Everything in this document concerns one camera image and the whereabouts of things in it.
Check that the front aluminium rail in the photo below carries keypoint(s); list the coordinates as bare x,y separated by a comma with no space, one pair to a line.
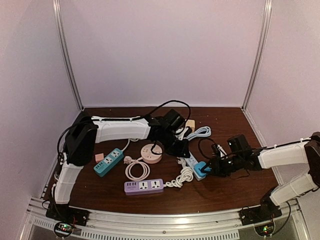
219,225

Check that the right aluminium frame post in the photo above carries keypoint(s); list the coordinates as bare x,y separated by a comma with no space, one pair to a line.
264,30

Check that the pink round socket base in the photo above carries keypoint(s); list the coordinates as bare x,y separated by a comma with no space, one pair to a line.
151,153

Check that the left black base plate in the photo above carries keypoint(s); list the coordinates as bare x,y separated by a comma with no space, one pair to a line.
67,214

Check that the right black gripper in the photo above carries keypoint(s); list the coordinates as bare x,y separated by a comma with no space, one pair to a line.
215,165

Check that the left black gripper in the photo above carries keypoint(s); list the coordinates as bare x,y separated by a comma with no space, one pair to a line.
181,152

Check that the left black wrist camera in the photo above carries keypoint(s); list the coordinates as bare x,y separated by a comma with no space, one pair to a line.
172,120

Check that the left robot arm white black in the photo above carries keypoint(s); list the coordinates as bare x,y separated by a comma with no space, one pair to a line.
80,139

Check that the beige cube socket adapter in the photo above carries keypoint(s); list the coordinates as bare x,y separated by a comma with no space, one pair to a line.
191,124

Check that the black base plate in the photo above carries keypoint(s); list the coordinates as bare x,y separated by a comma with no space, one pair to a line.
258,214
67,214

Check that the aluminium frame post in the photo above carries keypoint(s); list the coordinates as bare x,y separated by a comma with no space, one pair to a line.
264,30
65,53

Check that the grey power strip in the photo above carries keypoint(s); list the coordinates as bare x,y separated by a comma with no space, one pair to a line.
192,162

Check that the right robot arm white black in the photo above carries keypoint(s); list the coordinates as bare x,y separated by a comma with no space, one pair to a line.
243,156

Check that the purple power strip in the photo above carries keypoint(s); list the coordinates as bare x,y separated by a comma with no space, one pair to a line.
144,187

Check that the blue charger plug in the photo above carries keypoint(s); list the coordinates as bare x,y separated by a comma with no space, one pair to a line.
201,169

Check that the small pink charger plug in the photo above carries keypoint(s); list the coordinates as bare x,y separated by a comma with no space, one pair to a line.
99,157

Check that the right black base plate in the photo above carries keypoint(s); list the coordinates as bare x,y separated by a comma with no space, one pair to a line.
258,214

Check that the teal power strip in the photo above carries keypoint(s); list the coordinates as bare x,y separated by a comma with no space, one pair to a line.
109,161

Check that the left aluminium frame post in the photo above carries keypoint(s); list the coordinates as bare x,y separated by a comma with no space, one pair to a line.
65,53

